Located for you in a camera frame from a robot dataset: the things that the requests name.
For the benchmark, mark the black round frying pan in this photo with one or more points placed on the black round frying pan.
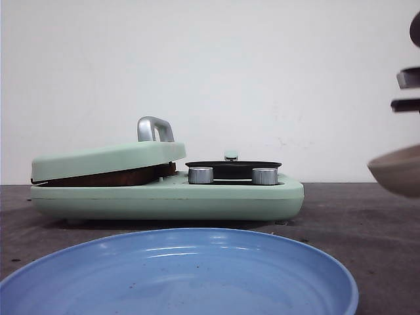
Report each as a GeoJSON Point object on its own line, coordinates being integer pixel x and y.
{"type": "Point", "coordinates": [233, 170]}

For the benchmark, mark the blue round plate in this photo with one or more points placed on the blue round plate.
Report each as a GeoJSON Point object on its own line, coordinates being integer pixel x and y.
{"type": "Point", "coordinates": [183, 271]}

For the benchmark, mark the mint green sandwich maker lid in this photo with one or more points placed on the mint green sandwich maker lid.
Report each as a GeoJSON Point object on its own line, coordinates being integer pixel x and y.
{"type": "Point", "coordinates": [155, 146]}

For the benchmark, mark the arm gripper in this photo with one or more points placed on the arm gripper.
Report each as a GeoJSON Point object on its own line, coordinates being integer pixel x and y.
{"type": "Point", "coordinates": [408, 78]}

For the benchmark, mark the beige ribbed bowl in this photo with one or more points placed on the beige ribbed bowl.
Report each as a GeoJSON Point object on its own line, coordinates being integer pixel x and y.
{"type": "Point", "coordinates": [398, 171]}

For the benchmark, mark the white bread slice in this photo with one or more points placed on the white bread slice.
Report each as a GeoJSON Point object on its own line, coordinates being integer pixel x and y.
{"type": "Point", "coordinates": [130, 177]}

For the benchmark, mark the right silver control knob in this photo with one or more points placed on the right silver control knob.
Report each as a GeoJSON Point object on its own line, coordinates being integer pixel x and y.
{"type": "Point", "coordinates": [265, 176]}

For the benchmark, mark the left silver control knob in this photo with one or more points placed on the left silver control knob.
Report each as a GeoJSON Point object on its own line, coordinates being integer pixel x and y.
{"type": "Point", "coordinates": [200, 175]}

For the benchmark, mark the mint green breakfast maker base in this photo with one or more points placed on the mint green breakfast maker base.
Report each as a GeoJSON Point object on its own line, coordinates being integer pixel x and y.
{"type": "Point", "coordinates": [173, 198]}

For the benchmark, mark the silver control knob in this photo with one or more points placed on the silver control knob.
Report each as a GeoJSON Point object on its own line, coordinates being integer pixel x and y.
{"type": "Point", "coordinates": [265, 176]}
{"type": "Point", "coordinates": [200, 175]}

